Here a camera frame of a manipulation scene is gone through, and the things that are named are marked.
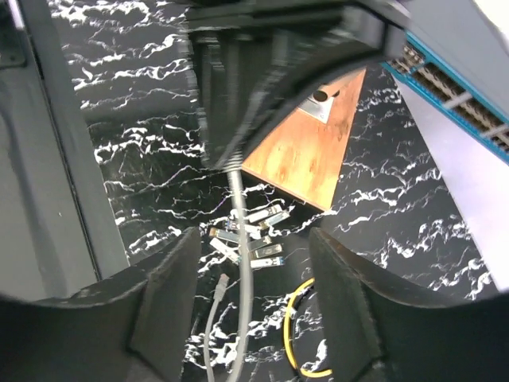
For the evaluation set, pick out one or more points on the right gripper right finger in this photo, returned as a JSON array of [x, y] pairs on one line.
[[380, 327]]

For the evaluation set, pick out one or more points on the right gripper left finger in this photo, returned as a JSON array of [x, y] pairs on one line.
[[130, 327]]

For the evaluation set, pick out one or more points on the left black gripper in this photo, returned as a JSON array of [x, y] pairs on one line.
[[254, 62]]

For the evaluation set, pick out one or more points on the silver SFP module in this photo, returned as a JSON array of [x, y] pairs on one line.
[[263, 213], [222, 248], [267, 262], [224, 235], [270, 250], [273, 220]]

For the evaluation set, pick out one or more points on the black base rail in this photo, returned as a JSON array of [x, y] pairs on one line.
[[58, 232]]

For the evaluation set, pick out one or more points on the teal network switch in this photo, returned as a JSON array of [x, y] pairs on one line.
[[457, 61]]

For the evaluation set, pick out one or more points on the wooden base board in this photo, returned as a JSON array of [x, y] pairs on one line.
[[303, 156]]

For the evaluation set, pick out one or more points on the metal mounting plate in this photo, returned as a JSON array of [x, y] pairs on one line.
[[318, 105]]

